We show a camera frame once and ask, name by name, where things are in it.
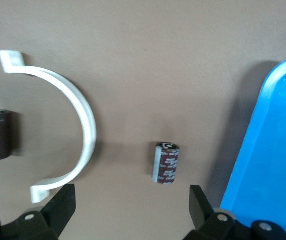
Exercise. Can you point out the small black terminal block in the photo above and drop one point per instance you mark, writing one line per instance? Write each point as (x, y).
(166, 163)

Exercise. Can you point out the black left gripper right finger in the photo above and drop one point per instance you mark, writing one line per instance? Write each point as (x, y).
(202, 220)

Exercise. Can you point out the white curved pipe clamp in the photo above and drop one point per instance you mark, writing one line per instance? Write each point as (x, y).
(87, 125)

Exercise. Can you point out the blue plastic tray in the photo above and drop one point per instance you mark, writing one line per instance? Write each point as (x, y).
(270, 162)

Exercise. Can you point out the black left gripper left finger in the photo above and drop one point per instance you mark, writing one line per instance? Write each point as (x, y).
(58, 212)

